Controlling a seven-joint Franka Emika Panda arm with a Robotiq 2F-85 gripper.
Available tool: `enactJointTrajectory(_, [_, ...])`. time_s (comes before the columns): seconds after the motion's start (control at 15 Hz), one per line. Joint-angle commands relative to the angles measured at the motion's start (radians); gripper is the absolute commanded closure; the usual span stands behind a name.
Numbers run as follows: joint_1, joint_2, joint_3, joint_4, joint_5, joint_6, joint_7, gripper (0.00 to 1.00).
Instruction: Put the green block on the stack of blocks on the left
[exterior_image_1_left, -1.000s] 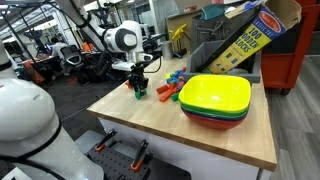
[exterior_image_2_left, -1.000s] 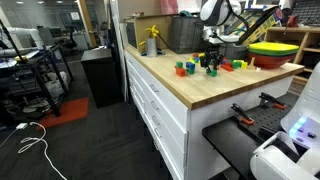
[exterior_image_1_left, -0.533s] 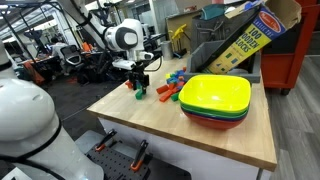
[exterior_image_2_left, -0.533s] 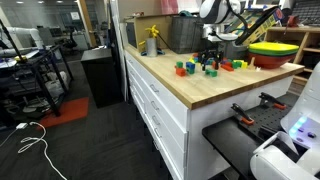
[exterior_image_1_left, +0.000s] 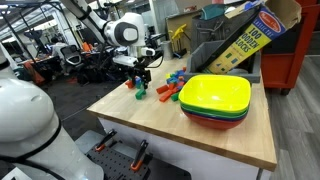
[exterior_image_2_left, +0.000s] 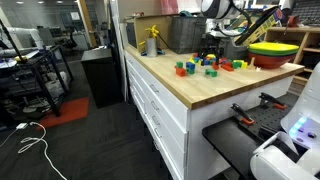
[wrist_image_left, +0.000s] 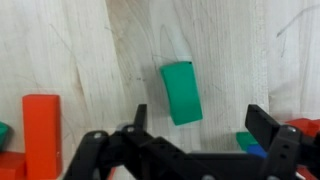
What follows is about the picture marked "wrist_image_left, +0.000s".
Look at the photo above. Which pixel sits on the green arch wooden block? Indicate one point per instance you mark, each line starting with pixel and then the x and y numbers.
pixel 181 93

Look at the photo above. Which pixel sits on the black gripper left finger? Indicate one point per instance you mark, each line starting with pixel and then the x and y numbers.
pixel 140 116

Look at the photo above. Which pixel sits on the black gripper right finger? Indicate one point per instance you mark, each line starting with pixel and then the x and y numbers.
pixel 261 126

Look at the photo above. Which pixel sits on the long red wooden block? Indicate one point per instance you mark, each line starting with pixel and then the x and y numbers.
pixel 41 136
pixel 301 126

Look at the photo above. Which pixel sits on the red wooden cube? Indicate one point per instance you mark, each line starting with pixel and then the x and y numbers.
pixel 11 166

